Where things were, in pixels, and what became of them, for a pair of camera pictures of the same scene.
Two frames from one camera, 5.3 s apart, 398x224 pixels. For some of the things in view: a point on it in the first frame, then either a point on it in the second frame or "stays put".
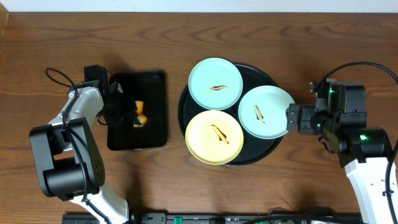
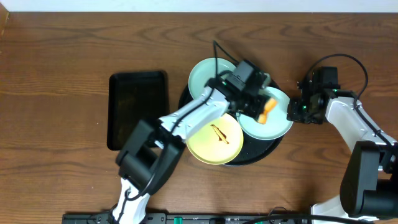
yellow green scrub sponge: [140, 119] -> [270, 105]
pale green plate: [262, 111] stays put
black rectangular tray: [149, 87] stays put
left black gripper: [119, 101] -> [254, 106]
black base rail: [218, 218] stays put
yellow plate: [214, 137] stays put
